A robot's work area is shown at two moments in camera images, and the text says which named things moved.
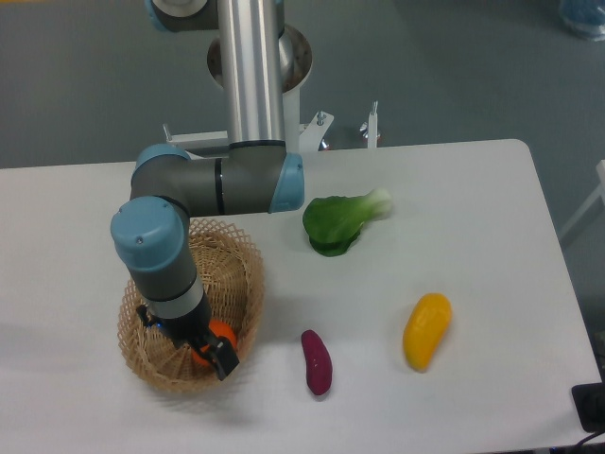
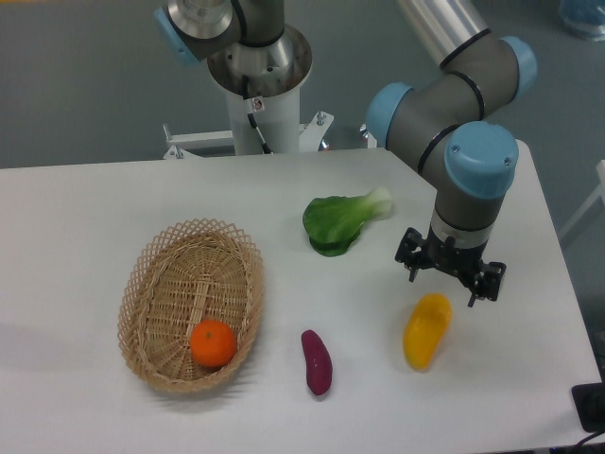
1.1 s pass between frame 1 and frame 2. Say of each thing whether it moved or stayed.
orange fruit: stayed
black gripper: moved
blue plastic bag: stayed
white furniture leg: stayed
